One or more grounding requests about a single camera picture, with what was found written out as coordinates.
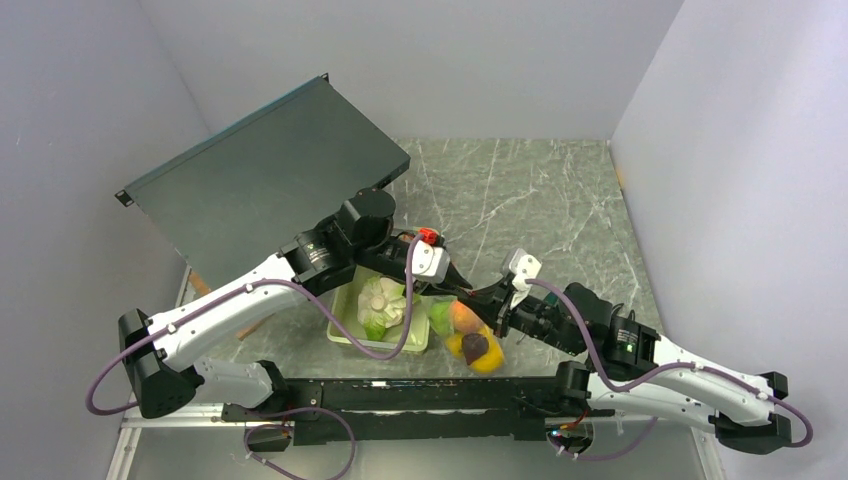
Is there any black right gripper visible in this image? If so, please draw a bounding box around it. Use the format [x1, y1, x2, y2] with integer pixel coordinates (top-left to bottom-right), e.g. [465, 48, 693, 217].
[462, 276, 580, 355]

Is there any orange red peach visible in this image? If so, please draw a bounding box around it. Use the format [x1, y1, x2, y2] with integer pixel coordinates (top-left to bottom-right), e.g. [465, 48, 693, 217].
[450, 300, 484, 334]

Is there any light green bitter gourd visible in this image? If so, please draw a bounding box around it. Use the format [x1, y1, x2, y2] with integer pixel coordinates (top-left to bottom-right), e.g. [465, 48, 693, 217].
[427, 301, 454, 337]

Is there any clear zip bag orange zipper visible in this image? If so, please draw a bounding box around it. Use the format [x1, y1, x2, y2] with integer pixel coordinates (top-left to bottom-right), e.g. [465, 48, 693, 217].
[427, 297, 505, 375]

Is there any dark red plum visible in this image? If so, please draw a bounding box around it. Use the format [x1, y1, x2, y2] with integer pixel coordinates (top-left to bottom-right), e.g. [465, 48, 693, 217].
[460, 333, 489, 366]

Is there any yellow corn cob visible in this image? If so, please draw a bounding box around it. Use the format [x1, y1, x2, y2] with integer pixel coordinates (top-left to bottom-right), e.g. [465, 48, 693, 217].
[444, 333, 464, 358]

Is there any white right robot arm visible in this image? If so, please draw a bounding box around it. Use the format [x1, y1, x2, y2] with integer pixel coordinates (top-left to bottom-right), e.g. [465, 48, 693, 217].
[458, 278, 794, 455]

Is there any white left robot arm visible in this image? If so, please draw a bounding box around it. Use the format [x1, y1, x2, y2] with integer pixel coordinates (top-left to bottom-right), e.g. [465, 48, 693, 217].
[117, 188, 472, 420]

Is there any white cauliflower with leaves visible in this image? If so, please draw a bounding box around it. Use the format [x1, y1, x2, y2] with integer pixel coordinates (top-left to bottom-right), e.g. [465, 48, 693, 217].
[357, 276, 406, 341]

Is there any dark grey rack server chassis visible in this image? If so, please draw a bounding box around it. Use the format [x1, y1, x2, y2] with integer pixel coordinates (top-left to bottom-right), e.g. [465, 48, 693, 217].
[116, 75, 410, 289]

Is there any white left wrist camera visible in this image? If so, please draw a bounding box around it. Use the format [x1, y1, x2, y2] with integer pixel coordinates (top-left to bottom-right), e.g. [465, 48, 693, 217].
[408, 241, 450, 284]

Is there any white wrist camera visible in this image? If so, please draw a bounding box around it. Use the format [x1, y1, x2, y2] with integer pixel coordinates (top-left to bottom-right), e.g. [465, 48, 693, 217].
[501, 247, 542, 309]
[408, 241, 450, 284]

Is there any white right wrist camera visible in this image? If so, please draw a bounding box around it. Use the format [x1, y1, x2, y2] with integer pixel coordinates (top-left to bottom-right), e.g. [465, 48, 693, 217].
[501, 247, 542, 309]

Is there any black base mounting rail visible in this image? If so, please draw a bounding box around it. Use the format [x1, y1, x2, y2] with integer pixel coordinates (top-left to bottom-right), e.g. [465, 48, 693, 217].
[222, 361, 592, 446]

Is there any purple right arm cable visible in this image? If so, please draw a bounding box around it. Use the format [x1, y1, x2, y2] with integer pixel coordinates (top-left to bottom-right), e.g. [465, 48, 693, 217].
[526, 278, 815, 463]

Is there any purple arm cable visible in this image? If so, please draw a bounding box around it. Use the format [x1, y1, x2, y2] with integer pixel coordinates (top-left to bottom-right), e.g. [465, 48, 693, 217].
[86, 231, 429, 480]
[526, 278, 815, 463]

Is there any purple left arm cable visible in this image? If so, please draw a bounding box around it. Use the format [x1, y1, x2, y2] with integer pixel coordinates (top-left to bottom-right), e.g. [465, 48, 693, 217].
[86, 231, 429, 480]

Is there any aluminium frame rail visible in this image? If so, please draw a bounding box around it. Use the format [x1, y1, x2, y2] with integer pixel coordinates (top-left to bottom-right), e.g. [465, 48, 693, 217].
[105, 403, 224, 480]

